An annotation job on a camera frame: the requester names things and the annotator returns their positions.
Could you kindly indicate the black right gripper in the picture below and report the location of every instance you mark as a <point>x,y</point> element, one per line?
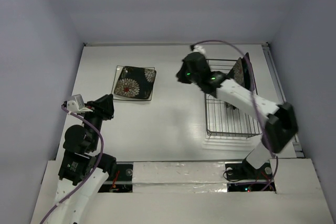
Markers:
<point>181,74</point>

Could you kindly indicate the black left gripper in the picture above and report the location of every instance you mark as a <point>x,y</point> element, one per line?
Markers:
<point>108,106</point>

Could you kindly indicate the black floral square plate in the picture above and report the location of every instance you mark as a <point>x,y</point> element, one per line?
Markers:
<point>135,82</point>

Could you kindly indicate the white square plate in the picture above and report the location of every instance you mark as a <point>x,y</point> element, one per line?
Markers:
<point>118,82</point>

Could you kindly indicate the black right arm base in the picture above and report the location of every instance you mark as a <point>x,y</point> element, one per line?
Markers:
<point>238,171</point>

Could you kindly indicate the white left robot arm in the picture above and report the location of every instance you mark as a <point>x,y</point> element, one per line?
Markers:
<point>84,167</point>

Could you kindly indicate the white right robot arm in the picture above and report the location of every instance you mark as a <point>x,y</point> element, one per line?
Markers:
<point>278,121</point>

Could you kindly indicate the white foam front block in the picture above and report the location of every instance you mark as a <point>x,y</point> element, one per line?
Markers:
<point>178,177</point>

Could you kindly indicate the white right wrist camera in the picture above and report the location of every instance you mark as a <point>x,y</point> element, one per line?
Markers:
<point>197,49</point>

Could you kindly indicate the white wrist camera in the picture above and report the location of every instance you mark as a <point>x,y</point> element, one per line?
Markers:
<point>75,104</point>
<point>197,49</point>

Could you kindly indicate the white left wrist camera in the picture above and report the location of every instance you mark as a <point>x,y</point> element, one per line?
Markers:
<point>75,104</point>

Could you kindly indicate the metal wire dish rack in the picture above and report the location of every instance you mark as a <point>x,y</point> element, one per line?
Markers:
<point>224,121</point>

